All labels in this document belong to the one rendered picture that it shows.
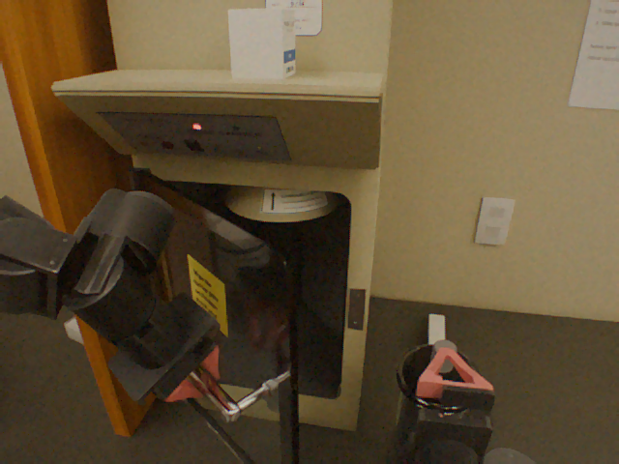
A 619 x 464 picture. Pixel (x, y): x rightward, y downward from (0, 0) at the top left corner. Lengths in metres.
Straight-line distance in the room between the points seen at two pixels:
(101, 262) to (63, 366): 0.64
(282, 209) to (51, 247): 0.30
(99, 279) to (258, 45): 0.24
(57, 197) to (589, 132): 0.94
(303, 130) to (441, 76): 0.54
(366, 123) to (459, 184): 0.60
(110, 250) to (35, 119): 0.22
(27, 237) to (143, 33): 0.29
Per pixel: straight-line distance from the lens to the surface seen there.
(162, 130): 0.47
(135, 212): 0.40
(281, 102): 0.38
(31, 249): 0.36
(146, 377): 0.42
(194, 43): 0.52
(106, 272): 0.36
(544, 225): 1.05
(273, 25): 0.40
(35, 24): 0.56
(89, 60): 0.62
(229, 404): 0.46
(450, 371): 0.55
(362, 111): 0.37
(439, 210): 0.99
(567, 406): 0.93
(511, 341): 1.02
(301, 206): 0.56
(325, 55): 0.48
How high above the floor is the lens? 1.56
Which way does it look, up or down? 27 degrees down
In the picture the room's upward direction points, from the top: straight up
